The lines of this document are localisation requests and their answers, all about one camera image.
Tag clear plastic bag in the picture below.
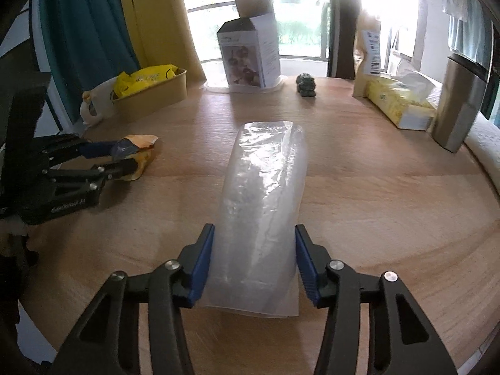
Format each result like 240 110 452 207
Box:
202 120 309 318

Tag hanging clothes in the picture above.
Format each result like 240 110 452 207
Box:
441 0 494 65

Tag white mug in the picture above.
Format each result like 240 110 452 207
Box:
80 79 118 127

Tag dark green figurine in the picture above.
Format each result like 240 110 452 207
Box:
295 72 317 98

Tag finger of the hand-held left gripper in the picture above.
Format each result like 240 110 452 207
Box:
48 161 138 193
38 134 136 165

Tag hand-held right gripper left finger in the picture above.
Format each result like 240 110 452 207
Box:
58 223 216 375

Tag yellow snack packet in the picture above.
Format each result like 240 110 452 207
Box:
113 65 181 98

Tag stainless steel tumbler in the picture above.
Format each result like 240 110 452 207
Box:
430 52 489 154

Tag yellow wrapper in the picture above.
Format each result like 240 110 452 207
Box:
110 134 159 181

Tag teal curtain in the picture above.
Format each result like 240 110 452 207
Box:
37 0 142 126

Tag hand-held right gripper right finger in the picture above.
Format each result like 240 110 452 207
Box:
294 224 458 375

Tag yellow tissue pack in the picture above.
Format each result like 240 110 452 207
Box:
366 68 444 131

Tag kraft paper pouch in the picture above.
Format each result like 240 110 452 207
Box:
352 9 386 98

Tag open white carton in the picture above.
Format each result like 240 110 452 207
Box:
216 0 281 90

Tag yellow curtain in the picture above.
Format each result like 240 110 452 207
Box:
117 0 204 83

